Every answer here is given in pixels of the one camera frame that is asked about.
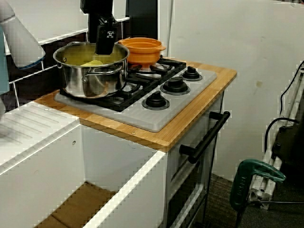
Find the black device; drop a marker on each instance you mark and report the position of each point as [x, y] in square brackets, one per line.
[289, 147]

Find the white toy oven cabinet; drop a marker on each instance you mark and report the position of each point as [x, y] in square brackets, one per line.
[175, 171]

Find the black stove knob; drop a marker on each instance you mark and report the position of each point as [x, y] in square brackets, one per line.
[192, 73]
[175, 86]
[155, 101]

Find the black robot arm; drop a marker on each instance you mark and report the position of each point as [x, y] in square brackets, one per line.
[97, 7]

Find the wooden countertop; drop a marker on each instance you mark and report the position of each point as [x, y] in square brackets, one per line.
[190, 118]

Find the orange plastic pot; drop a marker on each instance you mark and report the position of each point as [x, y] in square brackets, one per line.
[142, 54]

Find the black burner grate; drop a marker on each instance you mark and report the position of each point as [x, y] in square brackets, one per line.
[173, 65]
[118, 104]

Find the grey toy stove top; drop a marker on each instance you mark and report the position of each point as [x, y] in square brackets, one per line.
[147, 118]

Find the stainless steel cooking pot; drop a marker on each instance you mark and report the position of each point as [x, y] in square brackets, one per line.
[99, 83]

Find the aluminium frame profile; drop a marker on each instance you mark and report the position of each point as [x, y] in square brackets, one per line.
[268, 156]

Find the yellow corn cob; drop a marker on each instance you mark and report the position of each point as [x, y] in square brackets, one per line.
[92, 63]

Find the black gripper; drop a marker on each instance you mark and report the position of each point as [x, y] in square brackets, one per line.
[92, 28]

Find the grey toy faucet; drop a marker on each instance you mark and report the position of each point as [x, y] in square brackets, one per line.
[21, 42]

